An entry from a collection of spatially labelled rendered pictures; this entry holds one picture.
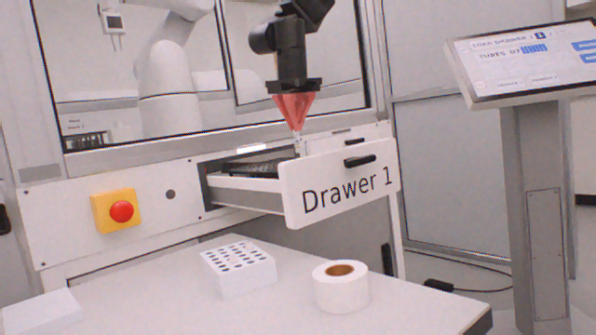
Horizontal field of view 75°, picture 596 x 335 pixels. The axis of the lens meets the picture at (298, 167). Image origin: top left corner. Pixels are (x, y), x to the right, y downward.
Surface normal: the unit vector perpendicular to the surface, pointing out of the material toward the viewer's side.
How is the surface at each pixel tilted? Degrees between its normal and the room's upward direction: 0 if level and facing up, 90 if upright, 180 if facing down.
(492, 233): 90
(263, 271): 90
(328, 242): 90
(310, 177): 90
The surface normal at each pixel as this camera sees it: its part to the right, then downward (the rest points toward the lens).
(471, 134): -0.76, 0.19
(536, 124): -0.04, 0.14
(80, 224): 0.63, 0.01
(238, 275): 0.45, 0.05
